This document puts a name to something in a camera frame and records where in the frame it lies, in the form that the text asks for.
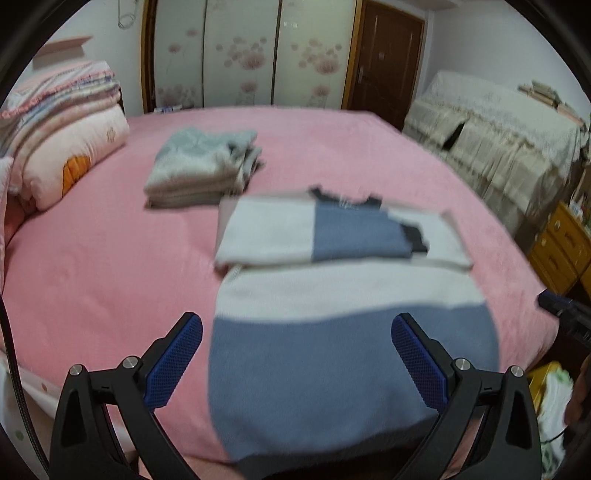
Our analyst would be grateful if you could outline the white air conditioner hose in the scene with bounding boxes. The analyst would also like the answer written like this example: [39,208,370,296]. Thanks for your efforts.
[115,0,136,29]

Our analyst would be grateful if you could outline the pink bed blanket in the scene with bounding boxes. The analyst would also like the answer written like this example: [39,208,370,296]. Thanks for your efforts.
[0,105,561,480]

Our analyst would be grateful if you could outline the person's right forearm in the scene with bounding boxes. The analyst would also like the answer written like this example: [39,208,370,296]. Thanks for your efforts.
[564,351,591,440]

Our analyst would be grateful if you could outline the polka dot bed sheet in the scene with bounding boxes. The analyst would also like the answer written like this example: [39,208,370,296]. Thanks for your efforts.
[0,351,63,467]

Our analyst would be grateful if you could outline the pastel striped folded quilt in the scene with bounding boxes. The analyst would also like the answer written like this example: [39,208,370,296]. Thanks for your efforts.
[9,80,122,155]

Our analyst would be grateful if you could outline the striped knit sweater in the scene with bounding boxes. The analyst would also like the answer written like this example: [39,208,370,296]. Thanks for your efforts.
[208,185,502,464]

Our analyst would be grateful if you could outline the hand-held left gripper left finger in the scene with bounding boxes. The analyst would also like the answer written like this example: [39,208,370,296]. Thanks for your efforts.
[48,311,204,480]

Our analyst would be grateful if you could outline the pale green white cloth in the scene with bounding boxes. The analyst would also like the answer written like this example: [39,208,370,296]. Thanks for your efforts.
[537,369,578,459]

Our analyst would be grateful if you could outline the black cable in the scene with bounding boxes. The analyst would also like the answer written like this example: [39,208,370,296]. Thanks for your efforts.
[0,295,49,474]

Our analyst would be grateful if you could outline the light wooden wall shelf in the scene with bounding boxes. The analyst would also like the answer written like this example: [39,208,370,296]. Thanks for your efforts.
[34,36,94,59]

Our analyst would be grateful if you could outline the wooden drawer cabinet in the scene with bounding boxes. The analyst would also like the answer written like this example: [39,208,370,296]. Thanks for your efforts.
[526,200,591,297]

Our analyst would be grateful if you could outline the white lace cover cloth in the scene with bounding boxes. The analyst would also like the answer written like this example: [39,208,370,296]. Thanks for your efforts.
[425,69,590,163]

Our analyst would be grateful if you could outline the floral sliding door wardrobe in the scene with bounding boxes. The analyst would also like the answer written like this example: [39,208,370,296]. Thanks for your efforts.
[141,0,365,114]

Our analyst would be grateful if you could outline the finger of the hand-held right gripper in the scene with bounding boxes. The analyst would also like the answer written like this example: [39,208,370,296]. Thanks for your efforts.
[556,314,591,346]
[537,291,591,321]

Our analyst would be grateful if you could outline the brown wooden door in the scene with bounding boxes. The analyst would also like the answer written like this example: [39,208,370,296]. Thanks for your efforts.
[344,0,426,131]

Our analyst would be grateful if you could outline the grey-brown folded garment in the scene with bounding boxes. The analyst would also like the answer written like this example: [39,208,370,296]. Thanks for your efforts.
[147,198,222,209]

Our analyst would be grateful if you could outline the beige folded garment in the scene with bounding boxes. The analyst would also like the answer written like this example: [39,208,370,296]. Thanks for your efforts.
[145,182,245,205]

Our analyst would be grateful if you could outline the yellow basket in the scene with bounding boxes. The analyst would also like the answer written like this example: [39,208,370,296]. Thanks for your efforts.
[526,361,575,416]

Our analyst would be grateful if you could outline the stack of books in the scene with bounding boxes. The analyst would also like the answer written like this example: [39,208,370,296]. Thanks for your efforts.
[517,80,591,128]

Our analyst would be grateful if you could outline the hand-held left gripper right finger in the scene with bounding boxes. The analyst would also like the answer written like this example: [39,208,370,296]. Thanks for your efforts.
[392,312,542,480]

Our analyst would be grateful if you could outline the folded grey-green clothes stack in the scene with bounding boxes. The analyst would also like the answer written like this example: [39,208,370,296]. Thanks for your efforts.
[144,129,265,197]

